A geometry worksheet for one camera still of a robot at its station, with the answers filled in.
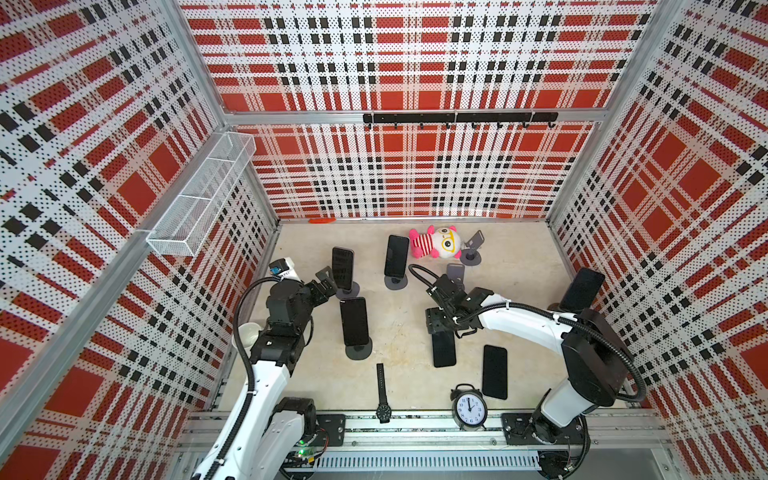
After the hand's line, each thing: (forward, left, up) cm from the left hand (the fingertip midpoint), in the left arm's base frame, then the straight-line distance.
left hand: (318, 279), depth 78 cm
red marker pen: (+47, +12, -24) cm, 54 cm away
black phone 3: (-12, -34, -19) cm, 41 cm away
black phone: (+12, -4, -10) cm, 16 cm away
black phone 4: (-18, -48, -21) cm, 55 cm away
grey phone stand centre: (+11, -39, -13) cm, 43 cm away
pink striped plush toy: (+25, -37, -14) cm, 47 cm away
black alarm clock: (-27, -39, -19) cm, 51 cm away
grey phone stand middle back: (+13, -20, -22) cm, 32 cm away
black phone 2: (+15, -20, -10) cm, 27 cm away
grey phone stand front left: (-11, -9, -23) cm, 27 cm away
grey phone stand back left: (+8, -5, -21) cm, 23 cm away
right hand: (-6, -33, -16) cm, 37 cm away
